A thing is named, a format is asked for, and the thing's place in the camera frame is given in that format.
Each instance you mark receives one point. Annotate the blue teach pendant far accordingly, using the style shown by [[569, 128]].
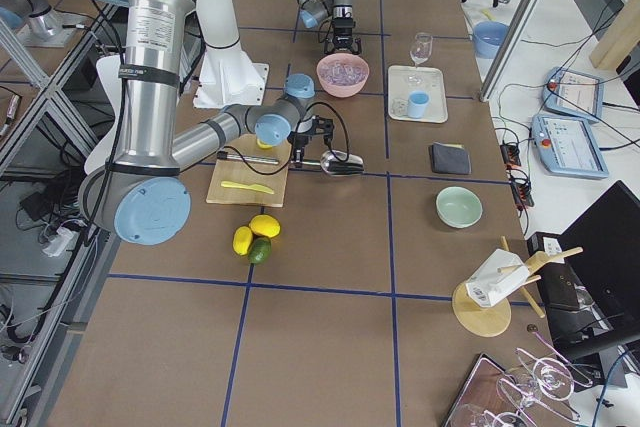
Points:
[[571, 93]]

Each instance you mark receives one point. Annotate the metal rod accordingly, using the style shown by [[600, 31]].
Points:
[[229, 156]]

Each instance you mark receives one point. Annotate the whole yellow lemon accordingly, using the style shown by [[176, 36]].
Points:
[[265, 225]]

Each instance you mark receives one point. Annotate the pink bowl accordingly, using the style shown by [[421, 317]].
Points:
[[342, 91]]

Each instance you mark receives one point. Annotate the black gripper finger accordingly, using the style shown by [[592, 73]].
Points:
[[298, 154]]

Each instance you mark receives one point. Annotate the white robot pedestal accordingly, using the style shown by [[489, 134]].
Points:
[[227, 75]]

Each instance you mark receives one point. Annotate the blue teach pendant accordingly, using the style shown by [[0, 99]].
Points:
[[571, 93], [567, 147]]

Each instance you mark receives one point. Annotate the green lime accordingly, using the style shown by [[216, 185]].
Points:
[[260, 250]]

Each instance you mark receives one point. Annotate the blue teach pendant near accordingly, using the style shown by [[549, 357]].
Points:
[[567, 147]]

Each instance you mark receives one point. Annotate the grey folded cloth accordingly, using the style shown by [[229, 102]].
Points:
[[449, 159]]

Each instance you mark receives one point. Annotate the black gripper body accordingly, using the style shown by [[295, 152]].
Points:
[[343, 32], [301, 139]]

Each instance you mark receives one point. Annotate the blue basin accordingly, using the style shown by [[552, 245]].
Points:
[[487, 37]]

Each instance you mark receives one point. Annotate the hanging wine glasses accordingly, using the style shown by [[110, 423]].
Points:
[[537, 385]]

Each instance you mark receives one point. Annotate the pile of clear ice cubes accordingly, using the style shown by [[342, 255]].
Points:
[[341, 73]]

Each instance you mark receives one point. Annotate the yellow plastic knife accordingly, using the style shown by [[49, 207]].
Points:
[[250, 187]]

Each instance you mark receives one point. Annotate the clear wine glass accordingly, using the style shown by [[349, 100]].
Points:
[[420, 51]]

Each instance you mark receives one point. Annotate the metal ice scoop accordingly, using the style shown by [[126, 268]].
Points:
[[337, 164]]

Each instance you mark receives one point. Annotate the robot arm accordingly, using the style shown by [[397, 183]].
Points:
[[316, 13], [132, 186]]

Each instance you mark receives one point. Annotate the black monitor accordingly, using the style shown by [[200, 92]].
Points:
[[608, 267]]

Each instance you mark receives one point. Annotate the green bowl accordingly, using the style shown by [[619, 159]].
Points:
[[458, 207]]

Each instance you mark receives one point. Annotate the black power strip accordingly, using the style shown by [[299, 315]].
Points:
[[519, 180]]

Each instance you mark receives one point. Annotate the light blue cup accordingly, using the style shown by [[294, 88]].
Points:
[[417, 103]]

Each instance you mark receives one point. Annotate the wooden cup stand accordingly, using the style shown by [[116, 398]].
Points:
[[493, 321]]

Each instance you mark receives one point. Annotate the wooden cutting board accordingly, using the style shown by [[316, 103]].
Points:
[[273, 176]]

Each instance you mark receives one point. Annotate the lemon half slice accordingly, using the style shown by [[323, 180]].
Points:
[[262, 144]]

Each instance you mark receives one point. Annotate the white carton on stand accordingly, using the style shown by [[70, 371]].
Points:
[[499, 275]]

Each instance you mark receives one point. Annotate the cream bear tray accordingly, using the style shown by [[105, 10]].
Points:
[[399, 90]]

